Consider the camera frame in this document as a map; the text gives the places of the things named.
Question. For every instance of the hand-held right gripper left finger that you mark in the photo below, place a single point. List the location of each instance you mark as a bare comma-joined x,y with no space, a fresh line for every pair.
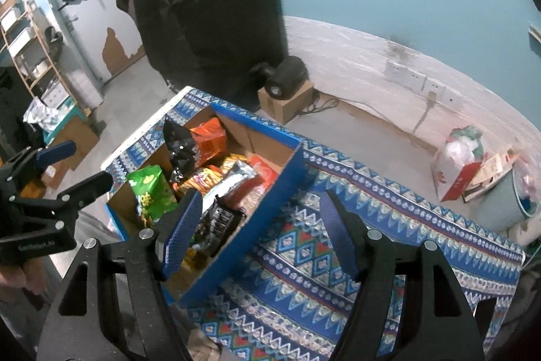
181,234

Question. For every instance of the silver foil snack packet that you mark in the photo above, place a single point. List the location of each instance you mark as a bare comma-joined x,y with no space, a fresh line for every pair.
234,177

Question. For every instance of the teal box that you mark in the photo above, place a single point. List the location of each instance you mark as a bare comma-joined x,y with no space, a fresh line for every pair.
63,120

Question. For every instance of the small yellow snack packet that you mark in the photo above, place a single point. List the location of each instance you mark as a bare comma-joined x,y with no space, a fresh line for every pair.
232,163

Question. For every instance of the blue patterned tablecloth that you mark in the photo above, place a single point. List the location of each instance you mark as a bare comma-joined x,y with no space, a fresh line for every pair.
304,293

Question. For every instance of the wooden shelf rack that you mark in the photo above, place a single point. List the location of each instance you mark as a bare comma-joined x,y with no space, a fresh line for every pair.
29,48

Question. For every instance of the red and white bag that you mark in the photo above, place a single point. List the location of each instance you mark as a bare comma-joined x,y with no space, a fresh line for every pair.
456,166

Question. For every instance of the crumpled silver foil bag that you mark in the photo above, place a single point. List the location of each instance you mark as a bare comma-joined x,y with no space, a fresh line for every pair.
42,113

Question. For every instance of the black white-print snack bag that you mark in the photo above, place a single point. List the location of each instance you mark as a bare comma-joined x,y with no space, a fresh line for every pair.
181,149

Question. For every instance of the small brown cardboard box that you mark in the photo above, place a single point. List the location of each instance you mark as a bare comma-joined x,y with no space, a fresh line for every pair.
287,105

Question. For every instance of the white stacked containers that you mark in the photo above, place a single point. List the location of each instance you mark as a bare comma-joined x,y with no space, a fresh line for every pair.
86,90

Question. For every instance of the orange snack bag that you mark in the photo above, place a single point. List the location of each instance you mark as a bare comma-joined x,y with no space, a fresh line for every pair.
209,141

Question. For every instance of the white door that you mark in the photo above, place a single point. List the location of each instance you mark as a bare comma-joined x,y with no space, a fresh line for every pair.
84,39

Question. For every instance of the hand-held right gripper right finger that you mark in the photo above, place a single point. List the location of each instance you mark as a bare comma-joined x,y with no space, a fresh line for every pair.
340,238

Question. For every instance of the white wall socket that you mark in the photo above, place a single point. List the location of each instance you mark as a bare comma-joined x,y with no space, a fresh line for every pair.
396,69
416,78
455,96
437,87

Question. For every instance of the black snack packet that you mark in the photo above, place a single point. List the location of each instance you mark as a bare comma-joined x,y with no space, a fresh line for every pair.
222,221

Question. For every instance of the white wall shelf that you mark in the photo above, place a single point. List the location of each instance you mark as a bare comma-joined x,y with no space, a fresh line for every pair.
536,34

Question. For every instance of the red-orange snack packet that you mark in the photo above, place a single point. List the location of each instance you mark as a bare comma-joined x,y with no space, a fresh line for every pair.
258,179

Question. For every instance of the dark cloth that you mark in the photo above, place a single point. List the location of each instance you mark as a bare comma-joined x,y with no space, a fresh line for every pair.
203,5

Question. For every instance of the pale blue bucket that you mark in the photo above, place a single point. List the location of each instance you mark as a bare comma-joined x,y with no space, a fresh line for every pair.
498,204

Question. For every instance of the folded cardboard packaging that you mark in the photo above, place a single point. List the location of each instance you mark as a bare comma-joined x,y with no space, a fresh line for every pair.
490,170

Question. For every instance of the person's left hand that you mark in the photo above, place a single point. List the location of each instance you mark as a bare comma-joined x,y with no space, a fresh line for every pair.
21,278

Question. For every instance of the blue-edged cardboard box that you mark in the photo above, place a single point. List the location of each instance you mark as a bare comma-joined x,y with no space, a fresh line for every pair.
270,213

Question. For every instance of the green snack bag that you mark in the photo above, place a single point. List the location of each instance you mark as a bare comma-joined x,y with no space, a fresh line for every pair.
150,196

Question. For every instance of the large brown cardboard box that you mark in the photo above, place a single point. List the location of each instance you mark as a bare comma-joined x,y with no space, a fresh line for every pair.
76,141

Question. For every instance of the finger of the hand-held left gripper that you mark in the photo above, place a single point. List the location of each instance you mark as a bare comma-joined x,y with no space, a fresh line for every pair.
84,189
55,151

